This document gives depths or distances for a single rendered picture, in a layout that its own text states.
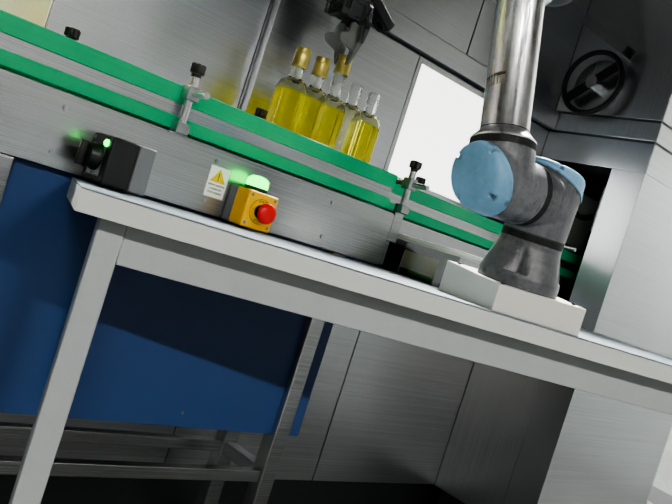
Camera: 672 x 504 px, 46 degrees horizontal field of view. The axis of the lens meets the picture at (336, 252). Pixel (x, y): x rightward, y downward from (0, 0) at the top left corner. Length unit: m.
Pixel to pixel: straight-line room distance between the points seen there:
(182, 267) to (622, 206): 1.59
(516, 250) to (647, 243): 1.18
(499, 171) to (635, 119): 1.29
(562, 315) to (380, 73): 0.90
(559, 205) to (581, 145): 1.20
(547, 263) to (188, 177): 0.67
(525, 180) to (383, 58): 0.84
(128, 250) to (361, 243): 0.70
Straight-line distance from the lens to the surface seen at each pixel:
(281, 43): 1.90
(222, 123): 1.53
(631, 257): 2.52
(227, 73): 1.86
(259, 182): 1.49
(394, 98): 2.14
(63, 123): 1.37
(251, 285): 1.23
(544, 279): 1.44
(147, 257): 1.19
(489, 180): 1.32
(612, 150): 2.56
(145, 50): 1.76
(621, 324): 2.57
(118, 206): 1.14
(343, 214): 1.70
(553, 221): 1.45
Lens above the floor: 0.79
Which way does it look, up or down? 1 degrees down
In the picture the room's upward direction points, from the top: 18 degrees clockwise
